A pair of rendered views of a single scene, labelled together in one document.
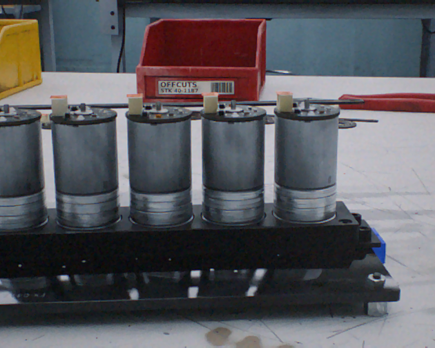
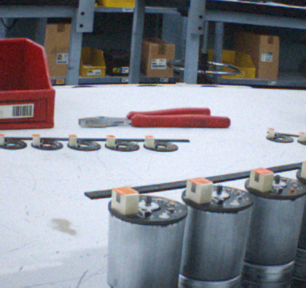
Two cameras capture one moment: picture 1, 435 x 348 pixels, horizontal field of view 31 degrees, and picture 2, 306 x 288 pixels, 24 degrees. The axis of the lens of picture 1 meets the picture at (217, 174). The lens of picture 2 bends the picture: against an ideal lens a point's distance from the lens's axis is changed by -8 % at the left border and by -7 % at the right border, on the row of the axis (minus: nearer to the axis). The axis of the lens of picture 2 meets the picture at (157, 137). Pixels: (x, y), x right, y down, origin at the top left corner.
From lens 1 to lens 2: 0.22 m
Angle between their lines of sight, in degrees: 30
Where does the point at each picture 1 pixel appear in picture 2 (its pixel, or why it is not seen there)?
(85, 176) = (233, 261)
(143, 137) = (282, 213)
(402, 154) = not seen: hidden behind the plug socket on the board
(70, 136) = (227, 223)
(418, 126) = (228, 145)
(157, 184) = (285, 255)
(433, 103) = (218, 119)
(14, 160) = (174, 258)
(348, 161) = not seen: hidden behind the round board
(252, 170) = not seen: outside the picture
